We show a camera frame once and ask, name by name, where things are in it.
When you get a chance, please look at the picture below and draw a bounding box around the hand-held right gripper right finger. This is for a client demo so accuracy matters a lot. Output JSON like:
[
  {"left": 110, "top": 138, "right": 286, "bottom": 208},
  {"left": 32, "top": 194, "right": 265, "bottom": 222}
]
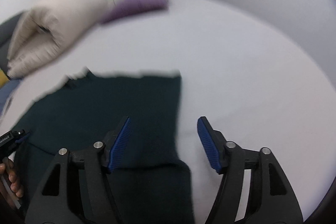
[{"left": 197, "top": 116, "right": 305, "bottom": 224}]

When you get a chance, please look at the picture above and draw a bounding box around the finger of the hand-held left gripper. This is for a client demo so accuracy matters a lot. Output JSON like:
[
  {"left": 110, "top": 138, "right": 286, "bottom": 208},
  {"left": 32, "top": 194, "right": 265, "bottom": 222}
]
[{"left": 14, "top": 131, "right": 31, "bottom": 146}]

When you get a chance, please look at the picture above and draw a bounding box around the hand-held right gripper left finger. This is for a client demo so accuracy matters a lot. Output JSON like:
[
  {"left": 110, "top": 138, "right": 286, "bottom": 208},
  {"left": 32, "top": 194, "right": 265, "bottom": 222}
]
[{"left": 25, "top": 116, "right": 132, "bottom": 224}]

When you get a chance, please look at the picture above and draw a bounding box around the dark green shirt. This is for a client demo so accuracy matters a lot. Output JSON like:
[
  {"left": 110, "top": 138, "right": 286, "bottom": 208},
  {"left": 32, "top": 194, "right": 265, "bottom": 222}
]
[{"left": 13, "top": 69, "right": 196, "bottom": 224}]

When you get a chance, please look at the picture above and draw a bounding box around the person's left hand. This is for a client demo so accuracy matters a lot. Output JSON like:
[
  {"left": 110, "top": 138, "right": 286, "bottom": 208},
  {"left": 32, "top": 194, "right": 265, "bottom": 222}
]
[{"left": 0, "top": 158, "right": 25, "bottom": 198}]

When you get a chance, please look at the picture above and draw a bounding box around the blue pillow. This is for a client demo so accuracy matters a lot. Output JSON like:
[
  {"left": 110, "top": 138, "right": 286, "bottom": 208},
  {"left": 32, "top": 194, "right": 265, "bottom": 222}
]
[{"left": 0, "top": 80, "right": 22, "bottom": 119}]

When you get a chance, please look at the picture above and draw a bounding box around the yellow patterned pillow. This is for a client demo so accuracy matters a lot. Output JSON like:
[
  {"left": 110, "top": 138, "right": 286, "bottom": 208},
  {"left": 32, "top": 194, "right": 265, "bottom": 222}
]
[{"left": 0, "top": 69, "right": 11, "bottom": 88}]

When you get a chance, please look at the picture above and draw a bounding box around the bed with white sheet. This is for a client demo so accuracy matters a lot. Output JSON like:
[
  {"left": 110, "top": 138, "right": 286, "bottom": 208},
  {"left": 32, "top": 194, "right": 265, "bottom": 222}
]
[{"left": 0, "top": 0, "right": 332, "bottom": 224}]

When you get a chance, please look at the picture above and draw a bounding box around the grey sofa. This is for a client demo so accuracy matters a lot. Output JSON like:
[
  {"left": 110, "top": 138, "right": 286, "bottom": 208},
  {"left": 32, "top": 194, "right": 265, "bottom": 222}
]
[{"left": 0, "top": 13, "right": 27, "bottom": 72}]

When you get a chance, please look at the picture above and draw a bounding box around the beige rolled duvet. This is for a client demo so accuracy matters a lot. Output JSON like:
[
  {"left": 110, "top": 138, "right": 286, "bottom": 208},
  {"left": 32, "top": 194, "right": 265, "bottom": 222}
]
[{"left": 7, "top": 0, "right": 116, "bottom": 79}]

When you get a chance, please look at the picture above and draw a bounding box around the purple pillow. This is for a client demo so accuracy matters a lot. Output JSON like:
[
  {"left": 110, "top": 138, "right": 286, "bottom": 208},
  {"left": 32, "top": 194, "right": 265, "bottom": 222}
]
[{"left": 98, "top": 0, "right": 172, "bottom": 25}]

